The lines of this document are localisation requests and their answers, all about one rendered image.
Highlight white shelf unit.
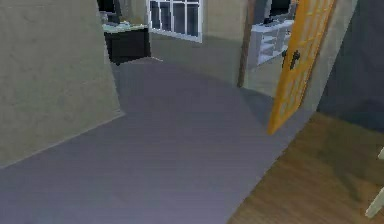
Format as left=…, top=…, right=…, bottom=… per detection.
left=248, top=19, right=296, bottom=69

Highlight black door handle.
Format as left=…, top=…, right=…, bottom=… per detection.
left=280, top=49, right=289, bottom=69
left=289, top=50, right=301, bottom=71

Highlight orange room door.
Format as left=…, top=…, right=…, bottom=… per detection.
left=266, top=0, right=336, bottom=136

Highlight black cabinet with pale top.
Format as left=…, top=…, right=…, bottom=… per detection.
left=101, top=21, right=152, bottom=66

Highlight pale furniture leg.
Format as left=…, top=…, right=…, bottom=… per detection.
left=364, top=146, right=384, bottom=219

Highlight white framed window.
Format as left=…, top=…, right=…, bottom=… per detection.
left=146, top=0, right=204, bottom=44

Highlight brown door frame post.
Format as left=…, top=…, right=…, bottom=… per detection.
left=236, top=0, right=257, bottom=89

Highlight black television set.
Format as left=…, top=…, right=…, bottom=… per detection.
left=263, top=0, right=292, bottom=25

